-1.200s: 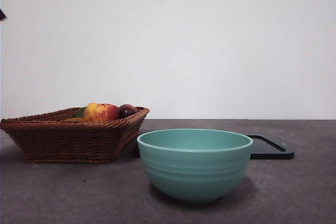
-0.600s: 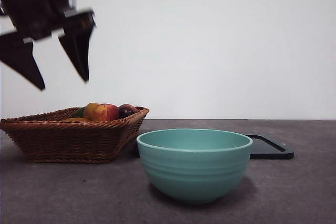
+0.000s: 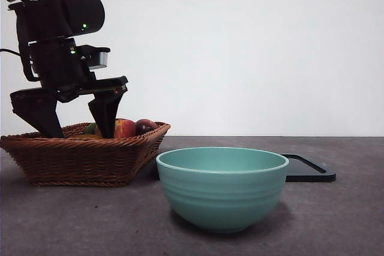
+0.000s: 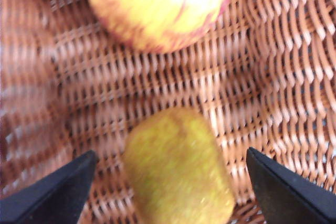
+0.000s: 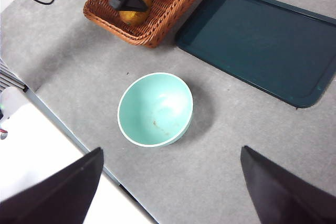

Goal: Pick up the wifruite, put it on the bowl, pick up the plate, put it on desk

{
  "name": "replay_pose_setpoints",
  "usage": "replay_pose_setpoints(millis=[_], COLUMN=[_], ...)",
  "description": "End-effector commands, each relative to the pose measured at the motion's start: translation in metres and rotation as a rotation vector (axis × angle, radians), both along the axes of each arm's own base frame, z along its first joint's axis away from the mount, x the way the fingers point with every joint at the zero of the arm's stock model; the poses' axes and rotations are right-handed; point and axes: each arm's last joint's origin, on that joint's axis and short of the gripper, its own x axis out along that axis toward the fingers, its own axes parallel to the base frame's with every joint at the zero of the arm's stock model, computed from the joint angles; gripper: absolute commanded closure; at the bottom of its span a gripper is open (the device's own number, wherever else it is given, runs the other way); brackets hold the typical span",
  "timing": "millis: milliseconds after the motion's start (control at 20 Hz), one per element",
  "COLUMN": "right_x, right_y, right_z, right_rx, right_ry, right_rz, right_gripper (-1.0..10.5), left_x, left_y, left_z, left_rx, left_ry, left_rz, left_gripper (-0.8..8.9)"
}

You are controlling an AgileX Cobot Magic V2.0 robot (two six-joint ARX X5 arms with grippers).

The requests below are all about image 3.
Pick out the dark red plum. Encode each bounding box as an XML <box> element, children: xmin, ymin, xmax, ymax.
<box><xmin>134</xmin><ymin>119</ymin><xmax>159</xmax><ymax>136</ymax></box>

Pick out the red yellow apple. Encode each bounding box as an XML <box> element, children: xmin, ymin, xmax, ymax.
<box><xmin>95</xmin><ymin>118</ymin><xmax>136</xmax><ymax>139</ymax></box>

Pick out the black cable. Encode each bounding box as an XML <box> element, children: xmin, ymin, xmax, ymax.
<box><xmin>0</xmin><ymin>48</ymin><xmax>40</xmax><ymax>83</ymax></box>

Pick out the black rectangular tray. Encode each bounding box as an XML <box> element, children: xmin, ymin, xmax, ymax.
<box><xmin>152</xmin><ymin>153</ymin><xmax>337</xmax><ymax>183</ymax></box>

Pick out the brown wicker basket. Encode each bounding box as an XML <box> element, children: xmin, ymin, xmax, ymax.
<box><xmin>0</xmin><ymin>121</ymin><xmax>172</xmax><ymax>187</ymax></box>

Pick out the teal ceramic bowl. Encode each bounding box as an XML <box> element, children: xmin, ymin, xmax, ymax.
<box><xmin>155</xmin><ymin>146</ymin><xmax>290</xmax><ymax>234</ymax></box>

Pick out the pale grey camera box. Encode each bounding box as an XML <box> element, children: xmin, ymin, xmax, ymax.
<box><xmin>89</xmin><ymin>46</ymin><xmax>110</xmax><ymax>70</ymax></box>

